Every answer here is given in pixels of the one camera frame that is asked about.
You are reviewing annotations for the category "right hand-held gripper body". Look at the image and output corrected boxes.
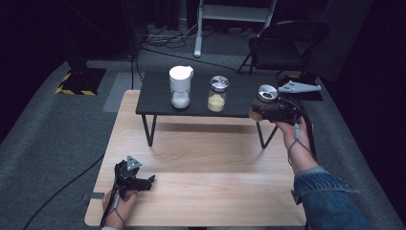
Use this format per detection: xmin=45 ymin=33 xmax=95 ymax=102
xmin=263 ymin=80 xmax=323 ymax=127

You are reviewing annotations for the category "white pole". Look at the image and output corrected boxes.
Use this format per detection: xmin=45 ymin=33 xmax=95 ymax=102
xmin=177 ymin=0 xmax=189 ymax=29

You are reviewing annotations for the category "silver-lidded jar of brown spice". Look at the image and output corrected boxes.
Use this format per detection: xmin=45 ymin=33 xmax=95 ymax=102
xmin=248 ymin=83 xmax=280 ymax=122

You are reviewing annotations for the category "black tape strip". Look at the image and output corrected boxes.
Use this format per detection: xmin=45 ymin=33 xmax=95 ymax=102
xmin=82 ymin=192 xmax=106 ymax=202

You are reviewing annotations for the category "grey panel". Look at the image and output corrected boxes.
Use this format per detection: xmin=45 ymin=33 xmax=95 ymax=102
xmin=305 ymin=0 xmax=375 ymax=82

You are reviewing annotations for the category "person's left hand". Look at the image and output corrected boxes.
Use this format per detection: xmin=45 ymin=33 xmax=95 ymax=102
xmin=101 ymin=189 xmax=140 ymax=230

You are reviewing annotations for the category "tangle of cables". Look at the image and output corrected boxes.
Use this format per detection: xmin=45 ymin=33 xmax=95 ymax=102
xmin=141 ymin=22 xmax=199 ymax=50

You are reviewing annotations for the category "black folding chair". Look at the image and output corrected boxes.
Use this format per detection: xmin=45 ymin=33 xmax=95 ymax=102
xmin=237 ymin=19 xmax=331 ymax=84

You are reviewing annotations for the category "white metal stand frame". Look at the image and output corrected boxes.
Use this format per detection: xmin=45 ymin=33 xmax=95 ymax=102
xmin=193 ymin=0 xmax=279 ymax=59

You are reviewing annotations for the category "black riser shelf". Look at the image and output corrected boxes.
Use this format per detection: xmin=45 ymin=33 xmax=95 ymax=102
xmin=135 ymin=71 xmax=290 ymax=150

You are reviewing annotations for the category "blue denim sleeve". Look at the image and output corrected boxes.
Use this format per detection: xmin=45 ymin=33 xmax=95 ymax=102
xmin=290 ymin=165 xmax=375 ymax=230

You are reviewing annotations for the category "right hand-held gripper cable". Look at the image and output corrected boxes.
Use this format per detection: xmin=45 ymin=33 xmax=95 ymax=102
xmin=277 ymin=97 xmax=318 ymax=168

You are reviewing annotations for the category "left hand-held gripper cable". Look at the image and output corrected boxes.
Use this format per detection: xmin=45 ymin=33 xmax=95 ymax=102
xmin=99 ymin=180 xmax=128 ymax=230

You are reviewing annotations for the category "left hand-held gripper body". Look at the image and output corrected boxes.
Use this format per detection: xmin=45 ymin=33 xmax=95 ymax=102
xmin=113 ymin=154 xmax=148 ymax=194

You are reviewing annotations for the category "person's right hand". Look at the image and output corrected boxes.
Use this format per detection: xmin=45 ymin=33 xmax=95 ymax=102
xmin=274 ymin=118 xmax=316 ymax=153

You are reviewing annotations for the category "silver-lidded jar of yellow grains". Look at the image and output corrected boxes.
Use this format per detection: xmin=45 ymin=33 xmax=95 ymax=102
xmin=207 ymin=75 xmax=231 ymax=113

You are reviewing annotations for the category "thin black stand pole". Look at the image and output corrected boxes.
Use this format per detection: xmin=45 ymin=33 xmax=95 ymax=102
xmin=127 ymin=0 xmax=138 ymax=91

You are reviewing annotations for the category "hand-held gripper cable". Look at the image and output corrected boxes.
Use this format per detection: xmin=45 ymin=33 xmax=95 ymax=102
xmin=99 ymin=180 xmax=128 ymax=230
xmin=277 ymin=97 xmax=318 ymax=168

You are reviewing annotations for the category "white-lidded jar of white powder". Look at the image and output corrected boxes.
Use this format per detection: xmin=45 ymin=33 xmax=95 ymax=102
xmin=169 ymin=64 xmax=195 ymax=110

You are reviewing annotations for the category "long black floor cable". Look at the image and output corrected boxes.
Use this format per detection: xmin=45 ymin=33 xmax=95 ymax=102
xmin=140 ymin=46 xmax=241 ymax=74

